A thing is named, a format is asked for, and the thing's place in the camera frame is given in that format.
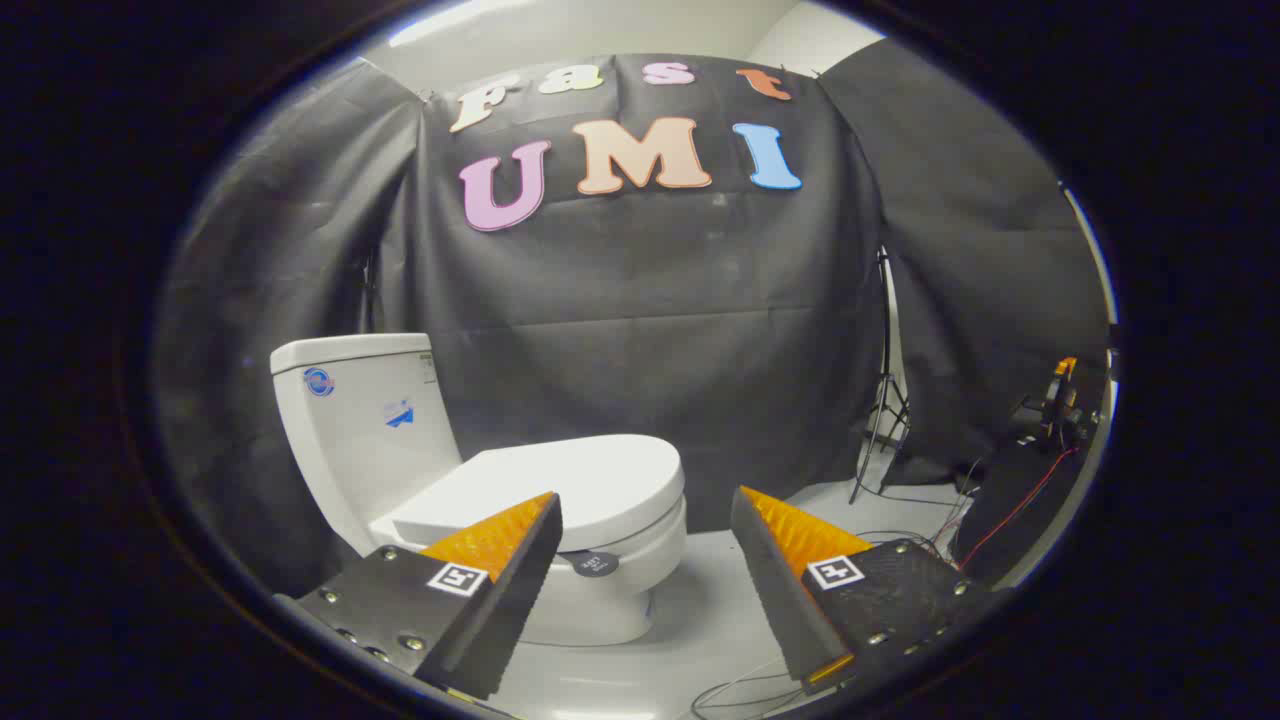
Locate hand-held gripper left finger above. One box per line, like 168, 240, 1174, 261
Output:
275, 490, 564, 701

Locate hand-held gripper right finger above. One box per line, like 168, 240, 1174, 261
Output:
730, 486, 1013, 696

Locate white toilet lid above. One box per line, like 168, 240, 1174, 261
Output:
385, 433, 687, 554

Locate white toilet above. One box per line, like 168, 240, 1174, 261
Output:
270, 333, 689, 647

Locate white toilet tank cover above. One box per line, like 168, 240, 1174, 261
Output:
270, 333, 433, 376

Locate black tripod light stand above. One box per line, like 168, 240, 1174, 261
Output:
848, 248, 913, 506

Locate black equipment with orange part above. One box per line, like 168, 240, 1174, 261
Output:
950, 355, 1113, 586

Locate black backdrop cloth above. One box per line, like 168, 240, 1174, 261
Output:
150, 40, 1111, 601

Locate thin black floor cable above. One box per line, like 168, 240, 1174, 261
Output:
690, 655, 806, 717

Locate thin red cable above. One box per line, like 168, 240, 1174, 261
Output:
958, 447, 1083, 571

